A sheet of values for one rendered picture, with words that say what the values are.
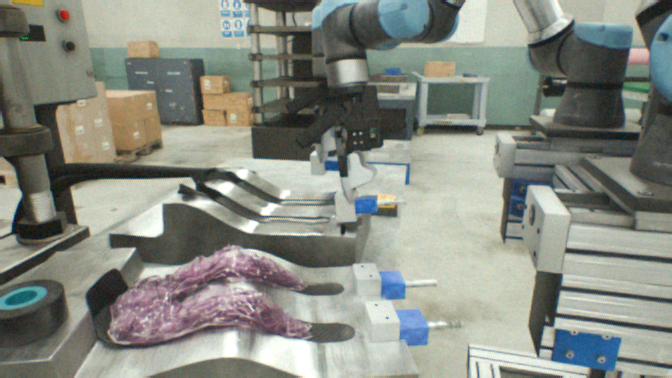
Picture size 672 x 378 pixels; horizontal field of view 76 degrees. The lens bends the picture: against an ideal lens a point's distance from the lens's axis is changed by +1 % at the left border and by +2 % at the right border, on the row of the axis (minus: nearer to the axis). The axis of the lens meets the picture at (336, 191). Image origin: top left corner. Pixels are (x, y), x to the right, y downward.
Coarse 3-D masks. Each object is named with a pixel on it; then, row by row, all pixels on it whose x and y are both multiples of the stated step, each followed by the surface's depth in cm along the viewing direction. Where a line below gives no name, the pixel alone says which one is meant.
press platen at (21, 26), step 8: (0, 8) 84; (8, 8) 85; (16, 8) 87; (0, 16) 84; (8, 16) 85; (16, 16) 87; (24, 16) 89; (0, 24) 85; (8, 24) 85; (16, 24) 87; (24, 24) 89; (0, 32) 85; (8, 32) 86; (16, 32) 87; (24, 32) 90
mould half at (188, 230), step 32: (224, 192) 89; (288, 192) 102; (320, 192) 101; (128, 224) 89; (160, 224) 89; (192, 224) 81; (224, 224) 80; (256, 224) 83; (288, 224) 82; (320, 224) 81; (160, 256) 85; (192, 256) 83; (288, 256) 79; (320, 256) 78; (352, 256) 77
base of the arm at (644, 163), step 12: (660, 108) 58; (660, 120) 57; (648, 132) 60; (660, 132) 57; (648, 144) 58; (660, 144) 56; (636, 156) 60; (648, 156) 58; (660, 156) 56; (636, 168) 60; (648, 168) 57; (660, 168) 56; (660, 180) 56
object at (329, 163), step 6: (312, 156) 108; (324, 156) 108; (312, 162) 108; (318, 162) 108; (324, 162) 108; (330, 162) 108; (336, 162) 107; (312, 168) 109; (318, 168) 108; (324, 168) 108; (330, 168) 108; (336, 168) 108; (312, 174) 109; (318, 174) 109; (324, 174) 109
